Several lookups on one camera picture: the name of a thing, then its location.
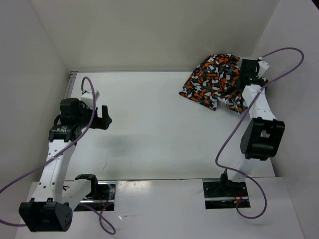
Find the orange camouflage shorts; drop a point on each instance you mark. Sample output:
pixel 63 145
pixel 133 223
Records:
pixel 215 80

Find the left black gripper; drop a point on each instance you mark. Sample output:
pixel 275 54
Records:
pixel 99 122

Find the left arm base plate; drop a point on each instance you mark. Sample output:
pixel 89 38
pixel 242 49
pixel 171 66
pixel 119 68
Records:
pixel 104 196

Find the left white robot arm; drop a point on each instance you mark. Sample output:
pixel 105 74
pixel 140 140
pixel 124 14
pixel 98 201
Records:
pixel 51 206

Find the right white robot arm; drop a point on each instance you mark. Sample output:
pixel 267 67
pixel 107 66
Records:
pixel 263 134

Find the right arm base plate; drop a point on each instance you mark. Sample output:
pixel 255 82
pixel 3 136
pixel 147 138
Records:
pixel 217 198

